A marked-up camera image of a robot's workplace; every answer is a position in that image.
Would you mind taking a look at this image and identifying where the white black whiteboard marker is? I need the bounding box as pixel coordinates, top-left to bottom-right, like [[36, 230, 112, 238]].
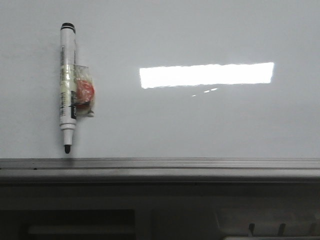
[[59, 22, 95, 154]]

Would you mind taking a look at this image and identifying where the white whiteboard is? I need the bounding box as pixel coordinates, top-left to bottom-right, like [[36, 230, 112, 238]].
[[0, 0, 320, 158]]

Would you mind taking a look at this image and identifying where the grey slotted cabinet panel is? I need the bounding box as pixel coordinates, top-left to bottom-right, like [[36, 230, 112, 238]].
[[0, 183, 320, 240]]

